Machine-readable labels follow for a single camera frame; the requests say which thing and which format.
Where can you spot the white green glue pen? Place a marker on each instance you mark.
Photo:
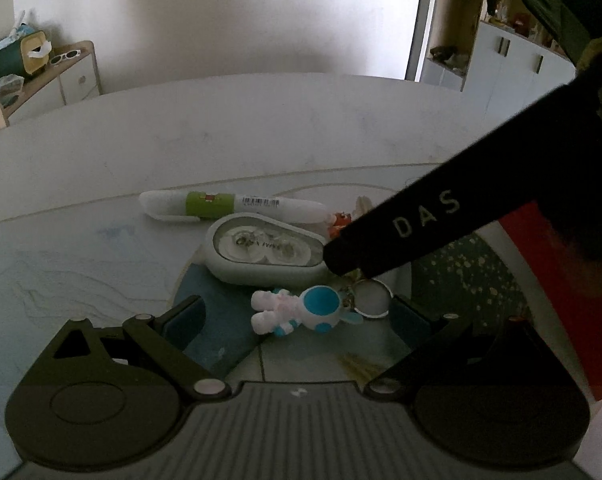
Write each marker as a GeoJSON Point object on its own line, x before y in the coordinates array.
{"type": "Point", "coordinates": [195, 205]}

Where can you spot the red white cardboard box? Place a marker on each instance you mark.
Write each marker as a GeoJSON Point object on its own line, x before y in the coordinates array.
{"type": "Point", "coordinates": [564, 291]}

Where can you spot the white blue astronaut keychain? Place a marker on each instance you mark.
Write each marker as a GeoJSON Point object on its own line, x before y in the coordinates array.
{"type": "Point", "coordinates": [319, 308]}

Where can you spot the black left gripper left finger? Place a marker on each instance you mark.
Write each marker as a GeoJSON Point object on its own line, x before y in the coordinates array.
{"type": "Point", "coordinates": [102, 398]}

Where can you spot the white sideboard cabinet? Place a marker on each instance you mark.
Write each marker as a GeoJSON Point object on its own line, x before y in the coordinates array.
{"type": "Point", "coordinates": [68, 83]}

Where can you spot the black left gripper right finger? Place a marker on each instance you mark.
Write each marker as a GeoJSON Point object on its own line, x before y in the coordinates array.
{"type": "Point", "coordinates": [490, 395]}

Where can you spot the white sunglasses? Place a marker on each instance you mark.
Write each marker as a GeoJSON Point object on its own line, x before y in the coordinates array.
{"type": "Point", "coordinates": [65, 56]}

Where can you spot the grey correction tape dispenser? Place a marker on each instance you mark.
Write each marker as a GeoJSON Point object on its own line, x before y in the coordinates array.
{"type": "Point", "coordinates": [253, 250]}

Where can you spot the grey shoe cabinet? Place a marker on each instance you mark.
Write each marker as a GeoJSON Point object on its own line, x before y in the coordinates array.
{"type": "Point", "coordinates": [493, 52]}

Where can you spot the clear plastic bag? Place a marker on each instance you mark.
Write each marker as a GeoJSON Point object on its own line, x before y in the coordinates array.
{"type": "Point", "coordinates": [11, 87]}

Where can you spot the orange clownfish toy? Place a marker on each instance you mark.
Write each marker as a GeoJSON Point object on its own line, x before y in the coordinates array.
{"type": "Point", "coordinates": [338, 222]}

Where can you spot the green tissue box holder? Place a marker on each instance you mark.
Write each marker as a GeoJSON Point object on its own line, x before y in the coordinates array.
{"type": "Point", "coordinates": [26, 56]}

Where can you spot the patterned glass table mat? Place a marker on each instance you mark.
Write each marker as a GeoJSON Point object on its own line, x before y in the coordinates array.
{"type": "Point", "coordinates": [105, 260]}

